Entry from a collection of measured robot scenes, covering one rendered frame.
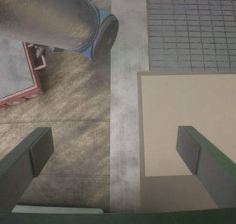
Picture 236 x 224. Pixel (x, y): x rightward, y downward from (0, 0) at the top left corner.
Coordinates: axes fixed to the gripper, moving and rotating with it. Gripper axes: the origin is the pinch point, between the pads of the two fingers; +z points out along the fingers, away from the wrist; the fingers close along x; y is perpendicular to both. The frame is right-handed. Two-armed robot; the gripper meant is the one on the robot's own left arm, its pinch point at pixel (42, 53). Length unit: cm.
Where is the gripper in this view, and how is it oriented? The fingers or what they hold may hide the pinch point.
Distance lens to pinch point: 84.6
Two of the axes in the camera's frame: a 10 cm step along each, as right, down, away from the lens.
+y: -3.5, -9.2, 1.5
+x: -7.3, 1.7, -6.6
